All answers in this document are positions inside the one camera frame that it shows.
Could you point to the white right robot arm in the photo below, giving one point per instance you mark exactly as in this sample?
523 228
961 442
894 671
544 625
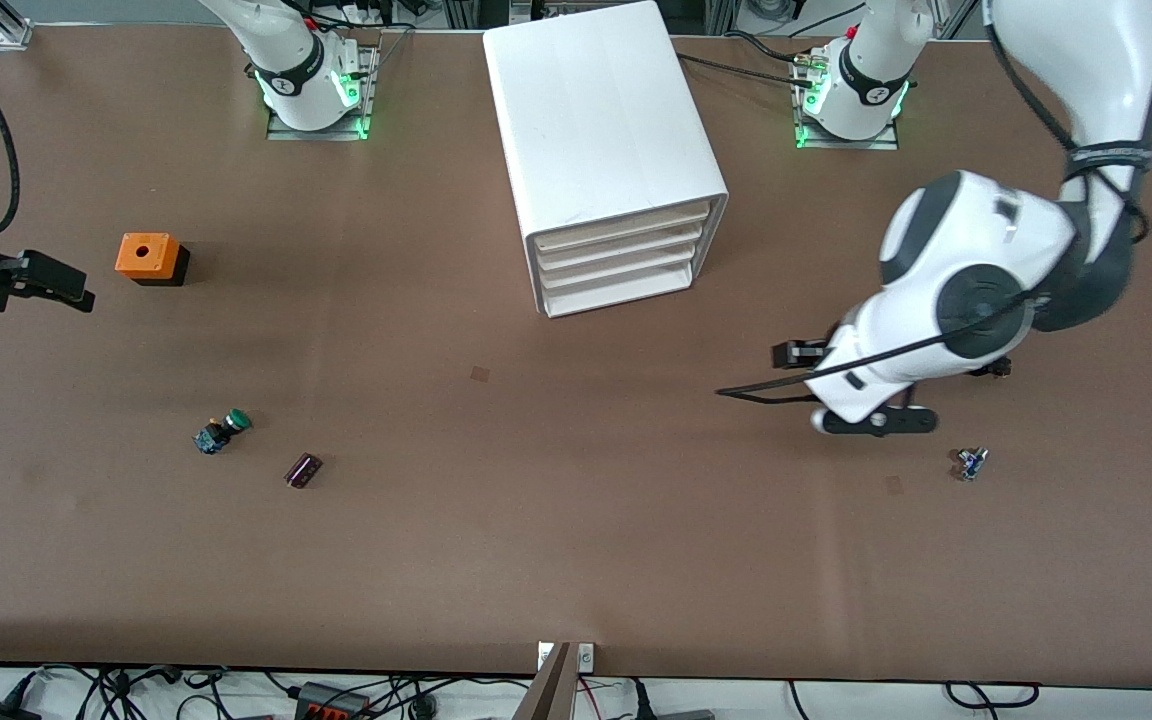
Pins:
306 60

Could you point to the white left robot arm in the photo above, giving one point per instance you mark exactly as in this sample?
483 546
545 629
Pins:
986 250

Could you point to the white plastic drawer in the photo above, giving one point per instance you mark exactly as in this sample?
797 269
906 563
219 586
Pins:
626 285
626 245
626 265
626 226

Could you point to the white plastic drawer cabinet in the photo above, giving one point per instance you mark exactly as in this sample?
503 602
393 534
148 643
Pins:
586 120

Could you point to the dark maroon cylindrical capacitor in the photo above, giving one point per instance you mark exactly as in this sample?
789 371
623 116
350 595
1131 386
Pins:
303 471

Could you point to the small blue switch component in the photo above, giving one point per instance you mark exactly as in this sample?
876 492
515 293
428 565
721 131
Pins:
971 463

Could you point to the orange button enclosure box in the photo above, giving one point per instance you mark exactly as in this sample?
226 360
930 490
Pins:
161 258

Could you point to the green push button switch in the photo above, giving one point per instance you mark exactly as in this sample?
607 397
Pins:
236 420

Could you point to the aluminium frame profile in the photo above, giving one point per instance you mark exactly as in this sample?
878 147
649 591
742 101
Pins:
14 30

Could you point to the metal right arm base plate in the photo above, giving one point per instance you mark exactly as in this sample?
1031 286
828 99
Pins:
281 130

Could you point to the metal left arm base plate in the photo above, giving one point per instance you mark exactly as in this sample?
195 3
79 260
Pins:
836 144

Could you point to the white metal bracket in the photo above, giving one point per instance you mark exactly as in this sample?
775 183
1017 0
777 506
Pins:
586 657

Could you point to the brown wooden post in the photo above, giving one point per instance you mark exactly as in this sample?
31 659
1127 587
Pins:
551 690

